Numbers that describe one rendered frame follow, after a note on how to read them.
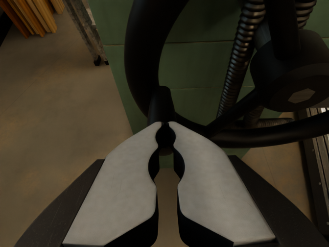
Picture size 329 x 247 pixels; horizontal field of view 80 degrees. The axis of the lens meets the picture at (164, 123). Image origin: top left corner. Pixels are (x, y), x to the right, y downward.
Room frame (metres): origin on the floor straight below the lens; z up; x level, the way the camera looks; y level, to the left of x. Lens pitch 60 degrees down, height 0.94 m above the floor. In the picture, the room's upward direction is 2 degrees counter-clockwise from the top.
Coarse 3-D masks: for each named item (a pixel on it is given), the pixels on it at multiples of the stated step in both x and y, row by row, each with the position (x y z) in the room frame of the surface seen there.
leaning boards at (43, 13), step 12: (0, 0) 1.35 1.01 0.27; (12, 0) 1.41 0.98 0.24; (24, 0) 1.41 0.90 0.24; (36, 0) 1.40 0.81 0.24; (48, 0) 1.78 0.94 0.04; (60, 0) 1.73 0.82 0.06; (12, 12) 1.38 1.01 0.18; (24, 12) 1.35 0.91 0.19; (36, 12) 1.41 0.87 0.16; (48, 12) 1.46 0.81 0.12; (60, 12) 1.65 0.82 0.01; (24, 24) 1.39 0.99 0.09; (36, 24) 1.37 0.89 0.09; (48, 24) 1.40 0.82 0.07; (24, 36) 1.34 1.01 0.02
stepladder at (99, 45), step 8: (64, 0) 1.04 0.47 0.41; (72, 0) 1.03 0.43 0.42; (80, 0) 1.08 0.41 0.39; (72, 8) 1.06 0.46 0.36; (80, 8) 1.04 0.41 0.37; (88, 8) 1.23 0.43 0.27; (72, 16) 1.04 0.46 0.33; (80, 16) 1.03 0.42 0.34; (88, 16) 1.08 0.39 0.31; (80, 24) 1.06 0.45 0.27; (88, 24) 1.03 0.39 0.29; (80, 32) 1.04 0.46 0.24; (96, 32) 1.07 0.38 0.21; (88, 40) 1.05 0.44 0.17; (96, 40) 1.03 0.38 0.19; (88, 48) 1.04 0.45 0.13; (96, 56) 1.05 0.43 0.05; (104, 56) 1.03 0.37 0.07; (96, 64) 1.02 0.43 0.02
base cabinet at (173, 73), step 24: (120, 48) 0.30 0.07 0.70; (168, 48) 0.30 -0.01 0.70; (192, 48) 0.30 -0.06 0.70; (216, 48) 0.30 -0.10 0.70; (120, 72) 0.30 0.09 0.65; (168, 72) 0.30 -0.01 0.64; (192, 72) 0.30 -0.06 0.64; (216, 72) 0.30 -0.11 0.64; (120, 96) 0.30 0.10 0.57; (192, 96) 0.30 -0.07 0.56; (216, 96) 0.29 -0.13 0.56; (240, 96) 0.29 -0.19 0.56; (144, 120) 0.30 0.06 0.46; (192, 120) 0.30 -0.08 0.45
